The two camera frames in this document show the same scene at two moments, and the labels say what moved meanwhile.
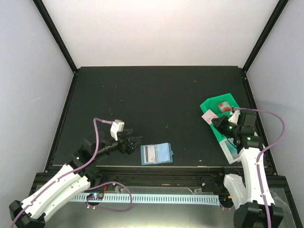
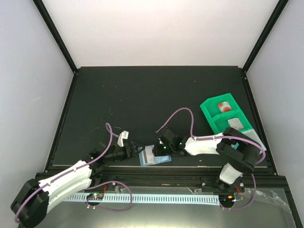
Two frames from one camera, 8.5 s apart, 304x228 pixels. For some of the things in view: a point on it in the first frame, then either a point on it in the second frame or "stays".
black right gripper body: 227,130 to 168,150
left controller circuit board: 95,196 stays
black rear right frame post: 274,16 stays
